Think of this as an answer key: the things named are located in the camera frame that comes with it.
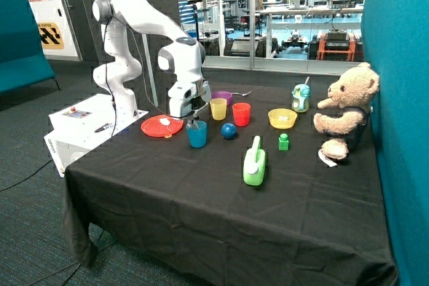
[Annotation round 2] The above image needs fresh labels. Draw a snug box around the beige teddy bear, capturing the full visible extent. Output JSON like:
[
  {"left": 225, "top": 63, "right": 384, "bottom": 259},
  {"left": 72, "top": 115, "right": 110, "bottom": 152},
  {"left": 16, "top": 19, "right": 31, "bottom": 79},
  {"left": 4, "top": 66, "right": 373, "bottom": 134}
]
[{"left": 313, "top": 62, "right": 379, "bottom": 161}]

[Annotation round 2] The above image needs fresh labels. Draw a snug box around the yellow plastic bowl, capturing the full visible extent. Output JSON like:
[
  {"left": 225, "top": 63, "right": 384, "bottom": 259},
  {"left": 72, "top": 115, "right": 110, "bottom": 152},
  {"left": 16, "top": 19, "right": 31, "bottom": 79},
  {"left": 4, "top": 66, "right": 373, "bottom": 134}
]
[{"left": 267, "top": 108, "right": 298, "bottom": 129}]

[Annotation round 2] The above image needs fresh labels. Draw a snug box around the metal spoon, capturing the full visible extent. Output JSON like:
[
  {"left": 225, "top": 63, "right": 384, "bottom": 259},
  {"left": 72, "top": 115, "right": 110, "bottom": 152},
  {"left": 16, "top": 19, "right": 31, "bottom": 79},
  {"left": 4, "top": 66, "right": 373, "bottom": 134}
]
[{"left": 231, "top": 91, "right": 251, "bottom": 97}]

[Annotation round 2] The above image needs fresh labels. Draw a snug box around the black tripod stand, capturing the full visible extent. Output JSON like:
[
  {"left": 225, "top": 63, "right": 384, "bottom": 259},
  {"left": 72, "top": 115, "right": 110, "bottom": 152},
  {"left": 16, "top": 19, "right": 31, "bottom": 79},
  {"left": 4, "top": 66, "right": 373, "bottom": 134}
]
[{"left": 179, "top": 0, "right": 203, "bottom": 42}]

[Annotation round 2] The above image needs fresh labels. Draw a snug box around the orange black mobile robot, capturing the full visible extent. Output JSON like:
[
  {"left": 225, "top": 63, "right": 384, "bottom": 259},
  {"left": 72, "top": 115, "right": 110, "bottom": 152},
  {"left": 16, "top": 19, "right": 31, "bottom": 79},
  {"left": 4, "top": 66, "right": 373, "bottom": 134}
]
[{"left": 308, "top": 29, "right": 364, "bottom": 62}]

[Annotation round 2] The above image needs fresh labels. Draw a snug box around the black tablecloth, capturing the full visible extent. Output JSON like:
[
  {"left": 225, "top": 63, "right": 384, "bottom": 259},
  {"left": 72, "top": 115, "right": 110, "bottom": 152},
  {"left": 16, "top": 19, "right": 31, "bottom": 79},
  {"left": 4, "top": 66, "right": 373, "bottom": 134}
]
[{"left": 62, "top": 86, "right": 398, "bottom": 285}]

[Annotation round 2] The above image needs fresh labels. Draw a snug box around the blue plastic cup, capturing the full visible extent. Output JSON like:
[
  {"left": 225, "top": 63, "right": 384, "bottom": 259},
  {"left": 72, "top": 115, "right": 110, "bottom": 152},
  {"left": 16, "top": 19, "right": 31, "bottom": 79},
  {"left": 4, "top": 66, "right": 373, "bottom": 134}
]
[{"left": 186, "top": 121, "right": 207, "bottom": 148}]

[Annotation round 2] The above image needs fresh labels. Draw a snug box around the red plastic cup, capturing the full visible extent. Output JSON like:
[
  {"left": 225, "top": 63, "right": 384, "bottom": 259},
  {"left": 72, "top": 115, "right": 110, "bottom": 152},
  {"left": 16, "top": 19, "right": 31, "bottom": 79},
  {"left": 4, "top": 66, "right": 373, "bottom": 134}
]
[{"left": 232, "top": 102, "right": 251, "bottom": 127}]

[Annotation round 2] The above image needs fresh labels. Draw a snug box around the red plastic plate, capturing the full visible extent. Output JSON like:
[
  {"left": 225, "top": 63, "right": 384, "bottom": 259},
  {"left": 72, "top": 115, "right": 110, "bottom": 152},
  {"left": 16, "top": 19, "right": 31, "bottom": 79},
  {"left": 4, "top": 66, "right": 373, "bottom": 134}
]
[{"left": 140, "top": 115, "right": 184, "bottom": 138}]

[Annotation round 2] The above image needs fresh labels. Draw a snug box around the purple plastic bowl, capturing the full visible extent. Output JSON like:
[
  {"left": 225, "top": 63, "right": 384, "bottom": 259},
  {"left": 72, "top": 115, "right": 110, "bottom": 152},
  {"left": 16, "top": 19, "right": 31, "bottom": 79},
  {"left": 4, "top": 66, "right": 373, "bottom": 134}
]
[{"left": 211, "top": 91, "right": 233, "bottom": 106}]

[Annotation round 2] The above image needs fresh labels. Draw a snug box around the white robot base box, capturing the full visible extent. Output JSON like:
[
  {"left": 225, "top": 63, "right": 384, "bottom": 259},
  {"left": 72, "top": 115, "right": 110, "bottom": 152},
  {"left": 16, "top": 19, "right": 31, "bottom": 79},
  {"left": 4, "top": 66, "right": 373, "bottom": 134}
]
[{"left": 44, "top": 94, "right": 147, "bottom": 177}]

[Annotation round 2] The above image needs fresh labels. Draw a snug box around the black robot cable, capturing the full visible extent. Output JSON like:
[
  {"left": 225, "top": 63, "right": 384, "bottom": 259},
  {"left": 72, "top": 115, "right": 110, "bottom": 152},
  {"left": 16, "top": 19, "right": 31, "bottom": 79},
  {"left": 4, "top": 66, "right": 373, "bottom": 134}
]
[{"left": 103, "top": 14, "right": 185, "bottom": 136}]

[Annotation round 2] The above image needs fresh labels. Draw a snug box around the green toy block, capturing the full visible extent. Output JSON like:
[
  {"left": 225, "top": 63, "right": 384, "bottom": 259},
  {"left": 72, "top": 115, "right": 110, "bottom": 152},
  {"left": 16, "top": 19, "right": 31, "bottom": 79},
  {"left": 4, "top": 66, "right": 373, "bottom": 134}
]
[{"left": 278, "top": 133, "right": 290, "bottom": 151}]

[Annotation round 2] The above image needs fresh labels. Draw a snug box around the teal sofa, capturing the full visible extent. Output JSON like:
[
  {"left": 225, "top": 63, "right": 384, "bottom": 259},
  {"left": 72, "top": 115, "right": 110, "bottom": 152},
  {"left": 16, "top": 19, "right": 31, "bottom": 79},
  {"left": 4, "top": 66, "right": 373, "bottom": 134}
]
[{"left": 0, "top": 0, "right": 56, "bottom": 94}]

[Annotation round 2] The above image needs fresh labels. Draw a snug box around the teal sippy cup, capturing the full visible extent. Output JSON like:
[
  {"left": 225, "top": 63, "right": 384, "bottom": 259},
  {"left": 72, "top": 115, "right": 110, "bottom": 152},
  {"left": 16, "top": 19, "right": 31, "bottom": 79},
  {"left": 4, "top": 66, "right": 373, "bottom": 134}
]
[{"left": 292, "top": 76, "right": 311, "bottom": 113}]

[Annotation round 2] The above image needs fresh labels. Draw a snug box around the blue ball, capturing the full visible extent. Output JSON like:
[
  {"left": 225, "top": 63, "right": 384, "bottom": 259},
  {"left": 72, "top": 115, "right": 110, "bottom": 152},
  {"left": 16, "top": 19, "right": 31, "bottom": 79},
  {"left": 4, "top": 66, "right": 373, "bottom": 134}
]
[{"left": 221, "top": 123, "right": 237, "bottom": 140}]

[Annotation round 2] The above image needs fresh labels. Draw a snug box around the black marker pen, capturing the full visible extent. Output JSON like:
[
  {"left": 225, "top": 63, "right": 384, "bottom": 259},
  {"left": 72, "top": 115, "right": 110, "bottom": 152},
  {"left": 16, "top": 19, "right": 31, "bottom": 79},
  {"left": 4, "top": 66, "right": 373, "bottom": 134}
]
[{"left": 95, "top": 123, "right": 111, "bottom": 133}]

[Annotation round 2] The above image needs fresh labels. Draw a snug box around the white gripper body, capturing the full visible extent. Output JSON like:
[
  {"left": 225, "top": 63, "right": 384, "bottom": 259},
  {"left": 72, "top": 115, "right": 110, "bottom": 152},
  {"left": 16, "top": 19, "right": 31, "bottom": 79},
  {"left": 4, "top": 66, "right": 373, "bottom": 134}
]
[{"left": 168, "top": 80, "right": 211, "bottom": 118}]

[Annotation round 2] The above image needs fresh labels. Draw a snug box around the green toy watering can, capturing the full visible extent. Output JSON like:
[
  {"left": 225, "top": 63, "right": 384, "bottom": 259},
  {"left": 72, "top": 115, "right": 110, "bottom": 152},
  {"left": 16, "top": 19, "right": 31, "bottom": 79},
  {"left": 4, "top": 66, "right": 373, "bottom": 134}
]
[{"left": 243, "top": 136, "right": 266, "bottom": 186}]

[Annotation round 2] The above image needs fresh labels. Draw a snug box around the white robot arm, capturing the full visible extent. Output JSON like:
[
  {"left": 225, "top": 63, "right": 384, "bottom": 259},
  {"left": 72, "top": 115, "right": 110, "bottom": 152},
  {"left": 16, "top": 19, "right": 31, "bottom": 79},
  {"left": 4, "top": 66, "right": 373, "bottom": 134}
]
[{"left": 93, "top": 0, "right": 211, "bottom": 119}]

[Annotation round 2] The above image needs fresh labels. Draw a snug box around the yellow plastic cup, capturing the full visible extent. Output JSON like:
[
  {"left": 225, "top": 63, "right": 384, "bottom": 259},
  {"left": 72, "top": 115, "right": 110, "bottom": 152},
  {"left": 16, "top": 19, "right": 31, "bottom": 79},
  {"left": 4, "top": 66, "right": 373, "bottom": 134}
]
[{"left": 210, "top": 98, "right": 227, "bottom": 121}]

